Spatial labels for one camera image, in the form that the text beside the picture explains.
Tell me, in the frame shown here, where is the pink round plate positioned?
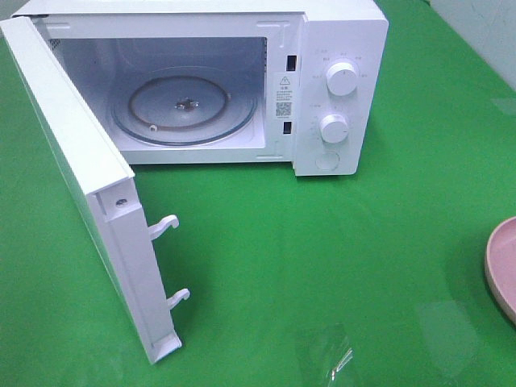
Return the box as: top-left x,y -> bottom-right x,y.
485,217 -> 515,324

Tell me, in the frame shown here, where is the white microwave oven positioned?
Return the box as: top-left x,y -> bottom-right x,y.
9,1 -> 389,176

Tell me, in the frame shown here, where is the white microwave knob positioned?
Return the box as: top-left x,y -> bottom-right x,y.
326,60 -> 359,97
319,114 -> 349,144

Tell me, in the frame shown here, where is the white microwave door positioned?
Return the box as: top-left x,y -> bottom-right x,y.
1,17 -> 189,364

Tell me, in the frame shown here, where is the white partition panel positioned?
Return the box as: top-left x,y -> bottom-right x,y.
430,0 -> 515,88

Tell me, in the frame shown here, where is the round white door button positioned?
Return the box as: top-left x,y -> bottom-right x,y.
315,152 -> 340,171

